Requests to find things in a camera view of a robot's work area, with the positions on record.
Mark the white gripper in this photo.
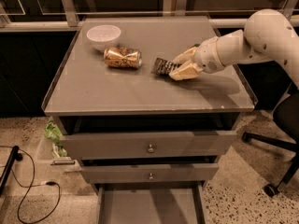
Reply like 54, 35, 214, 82
169, 36, 225, 80

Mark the black rxbar chocolate wrapper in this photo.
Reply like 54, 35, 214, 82
151, 58, 180, 76

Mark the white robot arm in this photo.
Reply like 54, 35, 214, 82
170, 9, 299, 87

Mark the grey drawer cabinet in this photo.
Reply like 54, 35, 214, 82
41, 15, 258, 224

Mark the grey middle drawer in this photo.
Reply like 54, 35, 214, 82
81, 163, 219, 184

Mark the grey drawer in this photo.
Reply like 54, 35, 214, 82
96, 184, 208, 224
61, 131, 236, 160
81, 163, 219, 184

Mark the grey top drawer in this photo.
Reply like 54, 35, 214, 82
61, 131, 236, 160

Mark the grey bottom drawer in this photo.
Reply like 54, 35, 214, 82
96, 184, 208, 224

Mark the gold crushed soda can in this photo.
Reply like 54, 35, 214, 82
104, 47, 142, 69

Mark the black office chair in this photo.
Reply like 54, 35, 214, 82
241, 81, 299, 198

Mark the white ceramic bowl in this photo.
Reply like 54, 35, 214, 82
86, 25, 121, 52

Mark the green bag in bin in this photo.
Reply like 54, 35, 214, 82
44, 120, 67, 157

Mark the clear plastic bin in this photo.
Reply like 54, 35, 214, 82
35, 124, 80, 172

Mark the black stand leg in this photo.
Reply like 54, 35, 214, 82
0, 146, 19, 196

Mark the metal window rail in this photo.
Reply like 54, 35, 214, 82
0, 19, 247, 33

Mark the black cable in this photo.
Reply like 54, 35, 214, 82
0, 146, 62, 224

